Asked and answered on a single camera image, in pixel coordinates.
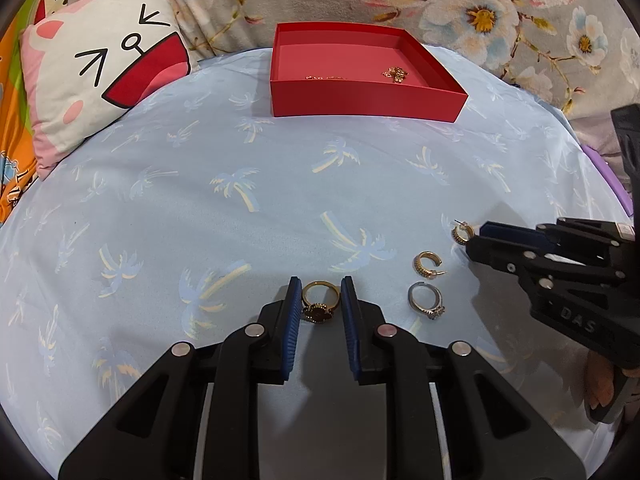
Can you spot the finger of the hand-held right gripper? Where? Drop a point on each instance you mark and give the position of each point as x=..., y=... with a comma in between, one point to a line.
x=505, y=231
x=520, y=257

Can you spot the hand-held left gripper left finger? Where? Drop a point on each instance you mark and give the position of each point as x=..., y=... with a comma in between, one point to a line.
x=290, y=330

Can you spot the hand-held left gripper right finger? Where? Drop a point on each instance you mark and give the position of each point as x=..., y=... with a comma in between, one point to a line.
x=350, y=330

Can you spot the gold hoop earring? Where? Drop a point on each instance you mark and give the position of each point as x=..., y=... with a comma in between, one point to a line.
x=420, y=270
x=457, y=235

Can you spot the small gold charm brooch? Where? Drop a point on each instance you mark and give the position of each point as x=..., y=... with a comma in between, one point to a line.
x=397, y=75

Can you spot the red cardboard box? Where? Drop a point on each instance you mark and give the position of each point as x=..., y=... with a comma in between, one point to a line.
x=360, y=102

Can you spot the person's right hand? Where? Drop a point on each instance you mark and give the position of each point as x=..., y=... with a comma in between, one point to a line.
x=602, y=385

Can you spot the purple cloth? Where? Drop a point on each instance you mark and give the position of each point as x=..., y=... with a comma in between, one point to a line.
x=607, y=170

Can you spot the cat face pillow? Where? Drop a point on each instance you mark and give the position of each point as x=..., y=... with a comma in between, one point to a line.
x=75, y=100

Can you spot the colourful cartoon blanket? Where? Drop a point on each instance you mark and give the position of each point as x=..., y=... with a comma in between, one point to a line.
x=10, y=125

